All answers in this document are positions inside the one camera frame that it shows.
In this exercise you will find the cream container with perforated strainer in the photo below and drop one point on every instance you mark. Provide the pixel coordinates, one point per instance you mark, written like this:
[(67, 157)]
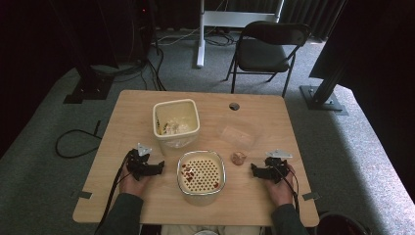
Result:
[(201, 178)]

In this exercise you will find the red food scraps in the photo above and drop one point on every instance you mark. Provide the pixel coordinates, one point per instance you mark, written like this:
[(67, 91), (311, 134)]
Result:
[(188, 173)]

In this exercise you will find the person's right hand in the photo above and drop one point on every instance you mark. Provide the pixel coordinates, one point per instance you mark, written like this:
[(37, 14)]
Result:
[(281, 191)]

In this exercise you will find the person's lap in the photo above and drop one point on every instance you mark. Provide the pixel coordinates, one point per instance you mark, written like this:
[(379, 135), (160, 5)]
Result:
[(208, 230)]

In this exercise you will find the clear plastic lid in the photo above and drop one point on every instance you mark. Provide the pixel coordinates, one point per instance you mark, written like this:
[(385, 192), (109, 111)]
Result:
[(238, 135)]

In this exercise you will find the waste in bin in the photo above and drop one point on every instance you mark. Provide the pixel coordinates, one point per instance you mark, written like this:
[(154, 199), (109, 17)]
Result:
[(174, 126)]

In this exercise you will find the small round brownish lump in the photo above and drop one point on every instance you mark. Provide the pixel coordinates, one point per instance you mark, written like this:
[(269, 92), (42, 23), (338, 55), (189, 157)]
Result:
[(238, 158)]

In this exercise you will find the person's left hand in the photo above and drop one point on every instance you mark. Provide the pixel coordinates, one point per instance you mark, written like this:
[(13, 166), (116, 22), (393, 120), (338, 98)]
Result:
[(131, 184)]

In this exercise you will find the grey tape strip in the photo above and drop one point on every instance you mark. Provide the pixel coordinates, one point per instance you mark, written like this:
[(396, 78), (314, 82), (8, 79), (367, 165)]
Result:
[(310, 196), (81, 195)]

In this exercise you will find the white desk frame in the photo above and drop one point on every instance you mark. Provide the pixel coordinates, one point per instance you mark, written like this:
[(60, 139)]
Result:
[(225, 23)]

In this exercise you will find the cream plastic waste bin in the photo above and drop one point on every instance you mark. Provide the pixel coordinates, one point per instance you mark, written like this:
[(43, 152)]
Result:
[(176, 125)]

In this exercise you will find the black folding chair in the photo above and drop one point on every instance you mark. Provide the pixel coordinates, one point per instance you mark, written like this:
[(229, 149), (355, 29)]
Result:
[(266, 54)]

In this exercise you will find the black metal stand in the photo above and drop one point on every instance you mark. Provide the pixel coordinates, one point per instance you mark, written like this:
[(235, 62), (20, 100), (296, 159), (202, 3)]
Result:
[(88, 81), (324, 94)]

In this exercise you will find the dark round bin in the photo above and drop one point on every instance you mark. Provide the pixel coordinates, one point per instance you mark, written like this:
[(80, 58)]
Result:
[(339, 225)]

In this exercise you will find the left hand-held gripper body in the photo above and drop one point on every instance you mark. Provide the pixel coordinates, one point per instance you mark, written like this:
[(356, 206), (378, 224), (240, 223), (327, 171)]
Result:
[(138, 164)]

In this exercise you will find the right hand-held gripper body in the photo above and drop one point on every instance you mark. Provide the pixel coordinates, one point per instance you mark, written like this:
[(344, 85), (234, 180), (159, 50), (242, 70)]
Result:
[(277, 166)]

